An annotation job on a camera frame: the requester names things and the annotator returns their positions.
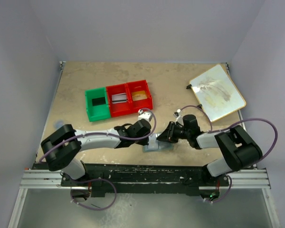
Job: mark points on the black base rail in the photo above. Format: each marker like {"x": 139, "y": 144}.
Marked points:
{"x": 147, "y": 179}

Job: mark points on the right red plastic bin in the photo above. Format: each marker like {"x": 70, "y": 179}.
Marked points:
{"x": 139, "y": 86}

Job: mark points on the middle red plastic bin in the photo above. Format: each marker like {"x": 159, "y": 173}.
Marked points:
{"x": 120, "y": 109}

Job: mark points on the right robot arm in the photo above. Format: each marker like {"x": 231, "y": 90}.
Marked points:
{"x": 238, "y": 149}

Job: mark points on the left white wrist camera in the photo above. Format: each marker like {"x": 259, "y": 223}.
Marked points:
{"x": 145, "y": 115}

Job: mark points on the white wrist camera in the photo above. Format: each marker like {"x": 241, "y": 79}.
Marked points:
{"x": 177, "y": 115}
{"x": 145, "y": 115}

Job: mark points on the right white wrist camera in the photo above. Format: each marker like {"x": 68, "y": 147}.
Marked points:
{"x": 177, "y": 115}

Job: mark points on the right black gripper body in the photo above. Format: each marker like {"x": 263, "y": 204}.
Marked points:
{"x": 170, "y": 132}

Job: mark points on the green card holder wallet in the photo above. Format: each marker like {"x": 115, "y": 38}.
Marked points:
{"x": 154, "y": 145}

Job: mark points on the orange credit card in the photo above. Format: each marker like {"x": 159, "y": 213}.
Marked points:
{"x": 139, "y": 95}

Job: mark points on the whiteboard with wooden frame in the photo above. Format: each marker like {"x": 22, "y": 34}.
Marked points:
{"x": 216, "y": 93}

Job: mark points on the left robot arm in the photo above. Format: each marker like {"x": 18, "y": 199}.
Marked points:
{"x": 61, "y": 147}

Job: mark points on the black card in green bin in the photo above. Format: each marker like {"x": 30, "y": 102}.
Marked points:
{"x": 98, "y": 101}

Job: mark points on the green plastic bin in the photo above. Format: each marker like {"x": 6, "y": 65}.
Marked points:
{"x": 97, "y": 106}

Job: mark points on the red plastic bin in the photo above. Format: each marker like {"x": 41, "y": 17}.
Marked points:
{"x": 120, "y": 109}
{"x": 139, "y": 86}

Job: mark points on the white striped card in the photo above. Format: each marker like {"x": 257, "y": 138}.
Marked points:
{"x": 119, "y": 98}

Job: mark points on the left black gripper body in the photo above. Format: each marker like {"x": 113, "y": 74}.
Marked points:
{"x": 145, "y": 139}

